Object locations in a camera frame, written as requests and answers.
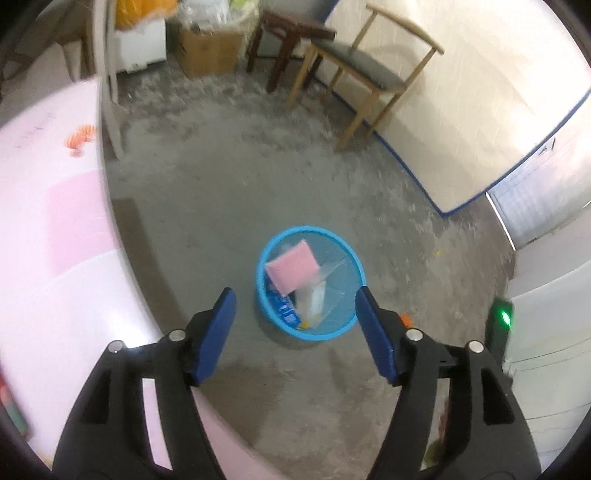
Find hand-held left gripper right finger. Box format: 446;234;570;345
355;286;542;480

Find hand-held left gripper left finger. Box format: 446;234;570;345
53;287;237;480

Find blue plastic mesh waste basket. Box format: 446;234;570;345
255;225;365;343

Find blue toothpaste box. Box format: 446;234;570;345
268;288;303;328

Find clear zip bag pink contents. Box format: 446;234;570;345
265;237;348;324

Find white door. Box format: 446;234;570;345
501;261;591;472

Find grey panelled door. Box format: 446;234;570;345
485;129;591;252

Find pink printed tablecloth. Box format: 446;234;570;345
0;76;287;480

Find beige mattress blue edge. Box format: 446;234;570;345
323;0;591;217

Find wooden chair dark seat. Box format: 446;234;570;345
287;4;445;153

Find cardboard box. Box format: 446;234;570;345
174;25;245;79

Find white chest freezer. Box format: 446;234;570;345
113;18;168;75

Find dark wooden stool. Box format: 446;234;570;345
246;9;338;93

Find clear plastic wrapping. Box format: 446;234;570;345
178;0;259;35

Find yellow plastic bag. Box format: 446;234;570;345
113;0;181;21

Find grey refrigerator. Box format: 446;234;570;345
261;0;335;24

